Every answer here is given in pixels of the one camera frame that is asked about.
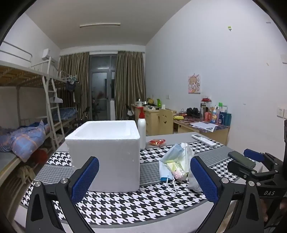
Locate dark hanging clothes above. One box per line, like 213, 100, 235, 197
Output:
66, 76, 82, 106

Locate white air conditioner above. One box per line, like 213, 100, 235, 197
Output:
42, 49, 57, 62

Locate printed papers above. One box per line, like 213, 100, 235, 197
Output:
190, 121, 218, 131

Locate glass balcony door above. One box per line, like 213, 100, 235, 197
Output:
89, 54, 117, 120

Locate beige cloth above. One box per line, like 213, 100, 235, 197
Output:
19, 166, 34, 180

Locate yellow cloth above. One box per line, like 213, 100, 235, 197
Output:
167, 162, 180, 173

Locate white metal bunk bed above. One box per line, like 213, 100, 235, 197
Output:
0, 41, 68, 202

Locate white bed ladder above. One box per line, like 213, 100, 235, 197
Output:
42, 74, 60, 153

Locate bunk bed with blue mattress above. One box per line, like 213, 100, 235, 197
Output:
58, 70, 78, 128

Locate row of toiletry bottles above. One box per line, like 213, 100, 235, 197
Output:
200, 97, 232, 126

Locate brown curtain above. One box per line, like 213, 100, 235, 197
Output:
59, 52, 90, 122
115, 51, 146, 120

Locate white foam box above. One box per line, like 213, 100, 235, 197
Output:
65, 120, 141, 192

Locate black smartphone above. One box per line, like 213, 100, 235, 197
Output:
228, 151, 256, 169

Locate cartoon wall poster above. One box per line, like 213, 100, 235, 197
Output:
188, 75, 201, 93

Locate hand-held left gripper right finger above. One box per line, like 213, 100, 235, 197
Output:
190, 156, 265, 233

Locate pink soft item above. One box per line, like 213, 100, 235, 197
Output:
174, 170, 187, 181

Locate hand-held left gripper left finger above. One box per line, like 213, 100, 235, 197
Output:
26, 156, 100, 233

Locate white pump bottle red top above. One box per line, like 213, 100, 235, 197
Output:
137, 107, 147, 150

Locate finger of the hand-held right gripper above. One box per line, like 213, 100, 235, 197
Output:
244, 148, 284, 172
227, 160, 277, 181

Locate wooden chair with smiley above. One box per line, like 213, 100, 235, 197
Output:
159, 109, 173, 135

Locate blue plaid quilt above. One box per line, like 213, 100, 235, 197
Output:
0, 120, 51, 162

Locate white plastic bag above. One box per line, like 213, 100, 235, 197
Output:
182, 143, 203, 193

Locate houndstooth table mat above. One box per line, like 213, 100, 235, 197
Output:
21, 139, 263, 225

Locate blue face mask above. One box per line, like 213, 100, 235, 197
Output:
160, 161, 177, 193
160, 143, 185, 164

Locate white remote control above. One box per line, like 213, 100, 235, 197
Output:
192, 134, 217, 148

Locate person's right hand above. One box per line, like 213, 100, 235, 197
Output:
261, 198, 269, 222

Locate wooden desk with patterned cover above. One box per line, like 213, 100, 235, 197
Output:
173, 114, 230, 146

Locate ceiling light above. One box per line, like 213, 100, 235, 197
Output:
79, 22, 121, 28

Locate wooden desk with drawers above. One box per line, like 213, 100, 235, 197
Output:
131, 104, 176, 136

